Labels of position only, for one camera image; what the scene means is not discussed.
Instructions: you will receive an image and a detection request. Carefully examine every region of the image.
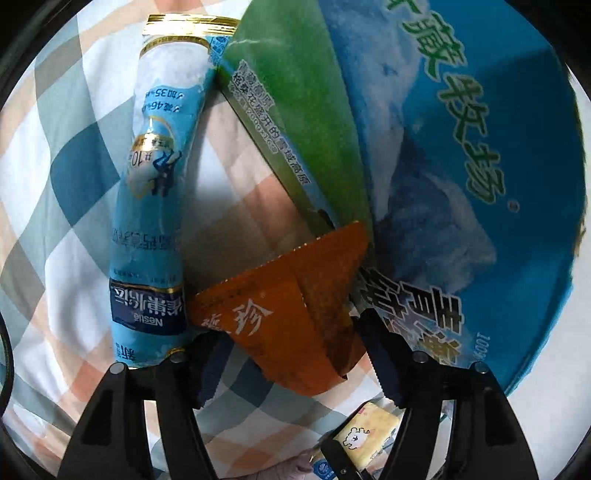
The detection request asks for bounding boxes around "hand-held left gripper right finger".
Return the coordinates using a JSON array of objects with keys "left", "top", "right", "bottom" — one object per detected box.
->
[{"left": 352, "top": 309, "right": 539, "bottom": 480}]

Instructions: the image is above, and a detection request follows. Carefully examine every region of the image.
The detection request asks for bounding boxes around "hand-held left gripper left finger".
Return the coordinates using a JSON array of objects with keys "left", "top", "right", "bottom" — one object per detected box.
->
[{"left": 58, "top": 335, "right": 232, "bottom": 480}]

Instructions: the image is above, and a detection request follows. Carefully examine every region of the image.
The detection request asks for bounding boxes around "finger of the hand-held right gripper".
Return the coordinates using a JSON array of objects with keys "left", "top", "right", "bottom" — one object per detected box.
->
[{"left": 320, "top": 440, "right": 370, "bottom": 480}]

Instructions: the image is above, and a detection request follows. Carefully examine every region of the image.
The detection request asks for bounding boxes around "orange foil packet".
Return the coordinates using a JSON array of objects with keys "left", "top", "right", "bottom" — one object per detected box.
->
[{"left": 189, "top": 220, "right": 373, "bottom": 398}]

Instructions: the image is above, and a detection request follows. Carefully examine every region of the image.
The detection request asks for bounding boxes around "yellow cartoon packet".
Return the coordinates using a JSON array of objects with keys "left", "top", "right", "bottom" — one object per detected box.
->
[{"left": 332, "top": 401, "right": 402, "bottom": 472}]

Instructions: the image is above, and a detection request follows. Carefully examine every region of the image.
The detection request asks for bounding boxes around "light blue tube pouch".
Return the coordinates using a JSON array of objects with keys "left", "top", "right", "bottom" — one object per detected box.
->
[{"left": 108, "top": 14, "right": 242, "bottom": 370}]

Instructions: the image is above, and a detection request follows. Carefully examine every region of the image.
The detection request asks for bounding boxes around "plaid bedsheet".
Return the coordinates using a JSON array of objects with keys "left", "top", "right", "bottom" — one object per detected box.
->
[{"left": 0, "top": 4, "right": 591, "bottom": 480}]

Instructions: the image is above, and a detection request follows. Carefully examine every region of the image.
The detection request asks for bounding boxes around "large blue green milk carton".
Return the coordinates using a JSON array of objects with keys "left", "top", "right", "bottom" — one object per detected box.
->
[{"left": 216, "top": 0, "right": 579, "bottom": 398}]

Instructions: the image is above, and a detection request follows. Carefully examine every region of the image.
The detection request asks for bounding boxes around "black cable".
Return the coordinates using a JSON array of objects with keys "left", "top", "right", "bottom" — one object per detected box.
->
[{"left": 0, "top": 318, "right": 16, "bottom": 412}]

